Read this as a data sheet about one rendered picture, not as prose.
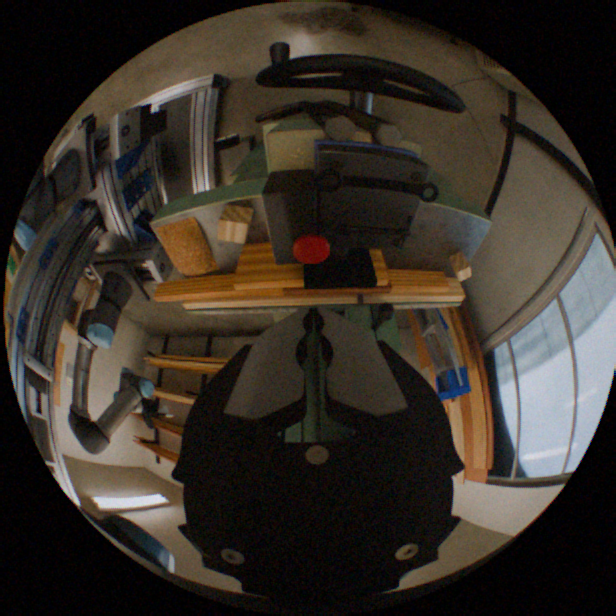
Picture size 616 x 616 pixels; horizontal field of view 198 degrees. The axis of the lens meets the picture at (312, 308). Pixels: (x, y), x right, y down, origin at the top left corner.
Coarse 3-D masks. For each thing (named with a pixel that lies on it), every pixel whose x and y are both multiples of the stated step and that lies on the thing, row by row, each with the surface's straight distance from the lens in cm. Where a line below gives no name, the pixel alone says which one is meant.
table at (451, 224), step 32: (224, 192) 32; (256, 192) 29; (160, 224) 37; (256, 224) 31; (416, 224) 34; (448, 224) 36; (480, 224) 41; (224, 256) 36; (384, 256) 37; (416, 256) 39; (448, 256) 43
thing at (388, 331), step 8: (352, 312) 27; (360, 312) 28; (368, 312) 28; (376, 312) 28; (352, 320) 27; (360, 320) 27; (368, 320) 27; (392, 320) 28; (368, 328) 27; (384, 328) 27; (392, 328) 28; (376, 336) 27; (384, 336) 27; (392, 336) 27; (392, 344) 27; (400, 344) 27
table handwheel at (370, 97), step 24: (264, 72) 26; (288, 72) 23; (312, 72) 22; (336, 72) 21; (360, 72) 21; (384, 72) 21; (408, 72) 21; (360, 96) 32; (408, 96) 40; (432, 96) 41; (456, 96) 26
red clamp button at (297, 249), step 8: (296, 240) 16; (304, 240) 16; (312, 240) 16; (320, 240) 16; (296, 248) 16; (304, 248) 16; (312, 248) 16; (320, 248) 16; (328, 248) 16; (296, 256) 17; (304, 256) 17; (312, 256) 17; (320, 256) 17
